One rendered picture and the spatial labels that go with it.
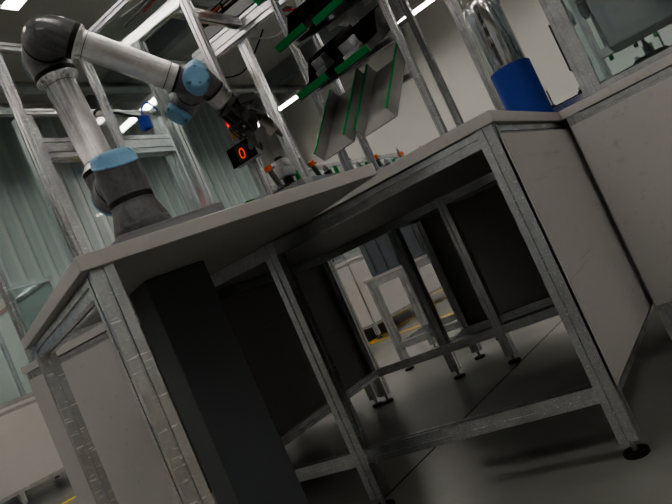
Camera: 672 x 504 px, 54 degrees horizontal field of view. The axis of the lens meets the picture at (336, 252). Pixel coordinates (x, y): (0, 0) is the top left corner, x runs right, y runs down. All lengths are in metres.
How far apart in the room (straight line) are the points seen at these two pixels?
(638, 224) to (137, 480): 1.94
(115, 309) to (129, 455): 1.44
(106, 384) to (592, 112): 1.91
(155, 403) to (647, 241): 1.61
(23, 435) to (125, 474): 4.34
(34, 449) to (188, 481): 5.80
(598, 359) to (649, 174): 0.81
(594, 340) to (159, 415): 0.97
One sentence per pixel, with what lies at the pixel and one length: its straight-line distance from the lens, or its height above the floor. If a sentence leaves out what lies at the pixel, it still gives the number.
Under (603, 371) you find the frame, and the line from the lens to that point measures 1.65.
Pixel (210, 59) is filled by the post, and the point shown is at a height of 1.57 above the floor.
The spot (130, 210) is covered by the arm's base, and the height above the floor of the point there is 1.01.
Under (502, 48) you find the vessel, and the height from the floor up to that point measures 1.19.
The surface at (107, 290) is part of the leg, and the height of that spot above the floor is 0.79.
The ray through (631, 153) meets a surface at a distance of 2.28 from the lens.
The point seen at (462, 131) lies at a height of 0.84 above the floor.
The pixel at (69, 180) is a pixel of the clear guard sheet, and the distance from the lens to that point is 3.41.
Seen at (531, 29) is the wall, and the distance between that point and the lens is 12.89.
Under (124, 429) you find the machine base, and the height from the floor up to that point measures 0.48.
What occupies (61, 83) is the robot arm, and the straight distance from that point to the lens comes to 1.99.
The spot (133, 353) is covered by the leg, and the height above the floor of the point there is 0.67.
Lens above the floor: 0.62
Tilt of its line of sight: 3 degrees up
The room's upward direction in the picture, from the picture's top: 24 degrees counter-clockwise
